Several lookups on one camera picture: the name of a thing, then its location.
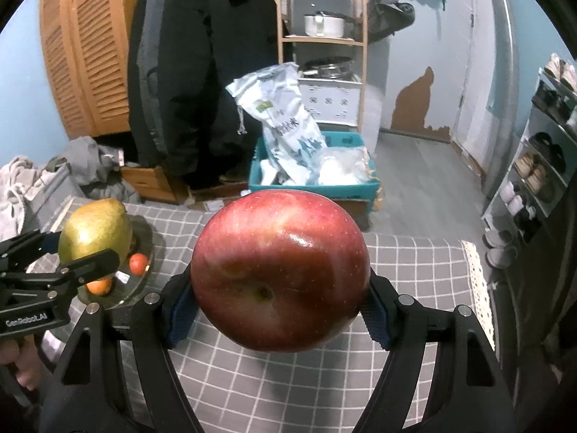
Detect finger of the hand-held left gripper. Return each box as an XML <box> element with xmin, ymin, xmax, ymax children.
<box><xmin>27</xmin><ymin>248</ymin><xmax>121</xmax><ymax>301</ymax></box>
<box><xmin>9</xmin><ymin>230</ymin><xmax>62</xmax><ymax>268</ymax></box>

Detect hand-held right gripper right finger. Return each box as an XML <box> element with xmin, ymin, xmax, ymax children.
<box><xmin>356</xmin><ymin>271</ymin><xmax>517</xmax><ymax>433</ymax></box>

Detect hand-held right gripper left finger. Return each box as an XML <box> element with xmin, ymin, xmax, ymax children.
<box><xmin>40</xmin><ymin>273</ymin><xmax>206</xmax><ymax>433</ymax></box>

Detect small orange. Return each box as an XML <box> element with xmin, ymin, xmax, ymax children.
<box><xmin>87</xmin><ymin>277</ymin><xmax>113</xmax><ymax>297</ymax></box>

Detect yellow pear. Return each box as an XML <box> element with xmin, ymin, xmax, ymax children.
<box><xmin>58</xmin><ymin>198</ymin><xmax>133</xmax><ymax>267</ymax></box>

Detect dark glass plate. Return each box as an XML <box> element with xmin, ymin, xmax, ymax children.
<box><xmin>74</xmin><ymin>216</ymin><xmax>155</xmax><ymax>308</ymax></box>

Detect red apple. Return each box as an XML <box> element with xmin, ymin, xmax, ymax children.
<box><xmin>190</xmin><ymin>189</ymin><xmax>371</xmax><ymax>353</ymax></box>

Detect person's left hand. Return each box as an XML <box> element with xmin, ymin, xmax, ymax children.
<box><xmin>0</xmin><ymin>336</ymin><xmax>52</xmax><ymax>391</ymax></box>

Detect grey clothing pile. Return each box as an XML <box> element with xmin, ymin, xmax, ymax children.
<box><xmin>67</xmin><ymin>136</ymin><xmax>140</xmax><ymax>204</ymax></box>

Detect wooden drawer unit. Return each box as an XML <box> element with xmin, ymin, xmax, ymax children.
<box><xmin>119</xmin><ymin>165</ymin><xmax>190</xmax><ymax>205</ymax></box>

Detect teal plastic bin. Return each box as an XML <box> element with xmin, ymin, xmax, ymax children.
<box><xmin>248</xmin><ymin>132</ymin><xmax>382</xmax><ymax>231</ymax></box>

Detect clear plastic bag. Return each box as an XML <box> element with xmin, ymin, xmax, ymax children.
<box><xmin>318</xmin><ymin>148</ymin><xmax>375</xmax><ymax>185</ymax></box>

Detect wooden louvered wardrobe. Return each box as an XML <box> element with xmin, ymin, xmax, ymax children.
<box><xmin>38</xmin><ymin>0</ymin><xmax>149</xmax><ymax>140</ymax></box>

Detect grey jacket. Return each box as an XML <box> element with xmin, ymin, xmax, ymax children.
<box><xmin>135</xmin><ymin>0</ymin><xmax>169</xmax><ymax>163</ymax></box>

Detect shoe rack with shoes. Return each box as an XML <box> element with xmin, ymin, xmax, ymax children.
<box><xmin>484</xmin><ymin>53</ymin><xmax>577</xmax><ymax>267</ymax></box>

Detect white printed rice bag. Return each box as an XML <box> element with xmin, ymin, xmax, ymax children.
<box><xmin>225</xmin><ymin>62</ymin><xmax>328</xmax><ymax>185</ymax></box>

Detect black coat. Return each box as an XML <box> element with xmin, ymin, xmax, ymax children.
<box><xmin>127</xmin><ymin>0</ymin><xmax>289</xmax><ymax>188</ymax></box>

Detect white printed box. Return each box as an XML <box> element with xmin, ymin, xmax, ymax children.
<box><xmin>298</xmin><ymin>76</ymin><xmax>362</xmax><ymax>128</ymax></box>

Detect pale shoe rack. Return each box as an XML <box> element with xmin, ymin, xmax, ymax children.
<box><xmin>481</xmin><ymin>67</ymin><xmax>577</xmax><ymax>271</ymax></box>

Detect steel pot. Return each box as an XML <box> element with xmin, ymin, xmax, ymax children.
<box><xmin>301</xmin><ymin>56</ymin><xmax>354</xmax><ymax>79</ymax></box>

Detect grey vertical pipe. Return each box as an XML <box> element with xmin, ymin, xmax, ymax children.
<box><xmin>489</xmin><ymin>0</ymin><xmax>517</xmax><ymax>199</ymax></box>

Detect wooden shelf rack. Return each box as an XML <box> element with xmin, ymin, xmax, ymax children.
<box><xmin>275</xmin><ymin>0</ymin><xmax>368</xmax><ymax>140</ymax></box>

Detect white pot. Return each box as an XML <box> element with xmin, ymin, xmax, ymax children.
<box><xmin>304</xmin><ymin>11</ymin><xmax>347</xmax><ymax>38</ymax></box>

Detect dark hanging clothes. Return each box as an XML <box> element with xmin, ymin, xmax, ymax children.
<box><xmin>361</xmin><ymin>0</ymin><xmax>449</xmax><ymax>43</ymax></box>

